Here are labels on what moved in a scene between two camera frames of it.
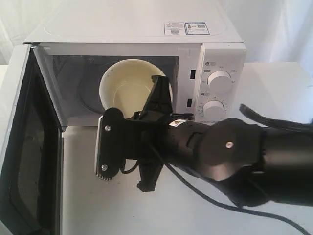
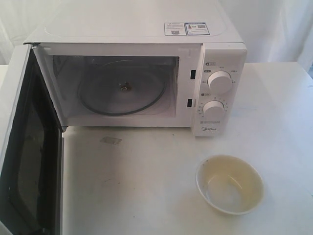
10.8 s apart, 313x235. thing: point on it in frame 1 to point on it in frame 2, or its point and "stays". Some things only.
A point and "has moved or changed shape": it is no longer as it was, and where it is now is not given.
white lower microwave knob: (213, 109) stays
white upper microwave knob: (219, 82) stays
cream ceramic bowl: (125, 84) has moved or changed shape
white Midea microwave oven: (197, 41) stays
